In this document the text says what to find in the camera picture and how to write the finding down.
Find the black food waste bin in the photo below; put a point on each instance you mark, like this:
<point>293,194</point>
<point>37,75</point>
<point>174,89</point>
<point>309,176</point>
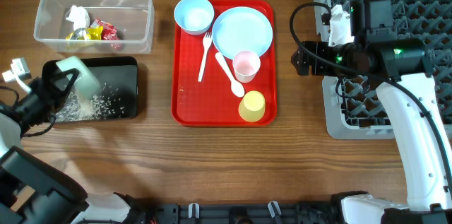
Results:
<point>121,72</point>

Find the clear plastic waste bin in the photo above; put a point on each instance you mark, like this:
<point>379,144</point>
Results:
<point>134,20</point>

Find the grey dishwasher rack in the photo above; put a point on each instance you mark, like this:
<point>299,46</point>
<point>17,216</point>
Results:
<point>355,113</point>

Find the red snack wrapper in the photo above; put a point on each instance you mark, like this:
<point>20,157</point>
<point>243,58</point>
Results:
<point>109,32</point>

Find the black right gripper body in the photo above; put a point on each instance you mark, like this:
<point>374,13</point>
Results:
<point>337,54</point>

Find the white plastic spoon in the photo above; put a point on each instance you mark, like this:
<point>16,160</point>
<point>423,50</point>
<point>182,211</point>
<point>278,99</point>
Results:
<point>236,87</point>

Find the green bowl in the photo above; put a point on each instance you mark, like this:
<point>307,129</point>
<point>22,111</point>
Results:
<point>86,83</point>

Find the pink plastic cup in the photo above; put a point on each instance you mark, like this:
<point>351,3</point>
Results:
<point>246,64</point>

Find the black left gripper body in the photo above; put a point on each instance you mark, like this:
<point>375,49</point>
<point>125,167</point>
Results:
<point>39,107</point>

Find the white rice grains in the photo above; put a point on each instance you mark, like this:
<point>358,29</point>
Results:
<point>106,104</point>

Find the yellow snack wrapper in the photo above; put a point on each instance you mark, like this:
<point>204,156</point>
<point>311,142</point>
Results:
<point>86,34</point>

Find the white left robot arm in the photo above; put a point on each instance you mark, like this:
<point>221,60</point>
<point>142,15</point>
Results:
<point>35,192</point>

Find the light blue plate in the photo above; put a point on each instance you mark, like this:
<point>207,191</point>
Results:
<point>242,29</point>

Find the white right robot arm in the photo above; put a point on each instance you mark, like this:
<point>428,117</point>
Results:
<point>364,42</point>

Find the white plastic fork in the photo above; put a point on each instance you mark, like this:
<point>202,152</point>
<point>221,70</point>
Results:
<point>207,42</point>

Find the yellow plastic cup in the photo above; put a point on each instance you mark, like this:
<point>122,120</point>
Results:
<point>252,106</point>

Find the light blue bowl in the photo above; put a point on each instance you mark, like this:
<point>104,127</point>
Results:
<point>194,16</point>

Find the white tissue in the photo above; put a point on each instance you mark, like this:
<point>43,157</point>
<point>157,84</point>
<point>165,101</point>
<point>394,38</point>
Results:
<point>79,16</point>

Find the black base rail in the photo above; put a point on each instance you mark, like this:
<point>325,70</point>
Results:
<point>271,212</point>

